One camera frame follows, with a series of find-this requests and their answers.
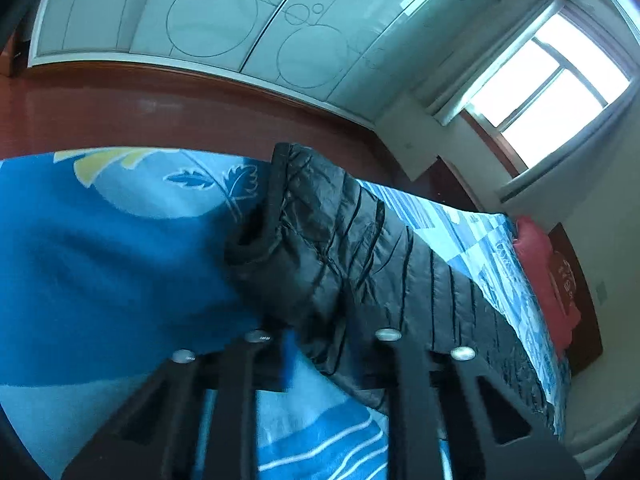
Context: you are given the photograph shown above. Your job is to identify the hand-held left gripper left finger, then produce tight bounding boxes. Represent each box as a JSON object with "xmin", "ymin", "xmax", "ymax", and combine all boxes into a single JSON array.
[{"xmin": 60, "ymin": 329, "xmax": 302, "ymax": 480}]

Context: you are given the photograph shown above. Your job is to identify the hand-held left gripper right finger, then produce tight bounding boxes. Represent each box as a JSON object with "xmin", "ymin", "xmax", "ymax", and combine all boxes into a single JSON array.
[{"xmin": 349, "ymin": 310, "xmax": 587, "ymax": 480}]

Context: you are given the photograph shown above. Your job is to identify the black puffer jacket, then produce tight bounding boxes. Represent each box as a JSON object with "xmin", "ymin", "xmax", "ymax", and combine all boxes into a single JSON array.
[{"xmin": 222, "ymin": 142, "xmax": 558, "ymax": 436}]

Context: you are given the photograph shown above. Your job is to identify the red pillow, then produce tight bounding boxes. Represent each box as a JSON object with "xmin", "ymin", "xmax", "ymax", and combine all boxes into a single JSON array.
[{"xmin": 512, "ymin": 216, "xmax": 582, "ymax": 357}]

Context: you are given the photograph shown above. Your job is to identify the brown wooden headboard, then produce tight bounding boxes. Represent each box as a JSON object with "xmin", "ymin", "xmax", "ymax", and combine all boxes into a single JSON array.
[{"xmin": 547, "ymin": 222, "xmax": 605, "ymax": 377}]

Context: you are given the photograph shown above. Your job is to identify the blue printed bed blanket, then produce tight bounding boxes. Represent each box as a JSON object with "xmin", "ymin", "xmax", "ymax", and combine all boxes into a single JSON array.
[{"xmin": 0, "ymin": 147, "xmax": 573, "ymax": 480}]

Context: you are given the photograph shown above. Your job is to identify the white curtain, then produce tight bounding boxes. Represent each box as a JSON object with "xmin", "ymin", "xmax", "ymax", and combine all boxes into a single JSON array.
[
  {"xmin": 425, "ymin": 0, "xmax": 566, "ymax": 126},
  {"xmin": 495, "ymin": 80, "xmax": 640, "ymax": 206}
]

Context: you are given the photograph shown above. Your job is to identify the window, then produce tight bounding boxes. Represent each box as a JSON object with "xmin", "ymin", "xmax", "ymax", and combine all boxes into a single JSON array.
[{"xmin": 462, "ymin": 10, "xmax": 631, "ymax": 171}]

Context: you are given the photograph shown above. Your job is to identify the frosted glass wardrobe doors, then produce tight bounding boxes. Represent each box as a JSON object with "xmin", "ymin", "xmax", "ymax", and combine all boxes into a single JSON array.
[{"xmin": 27, "ymin": 0, "xmax": 501, "ymax": 131}]

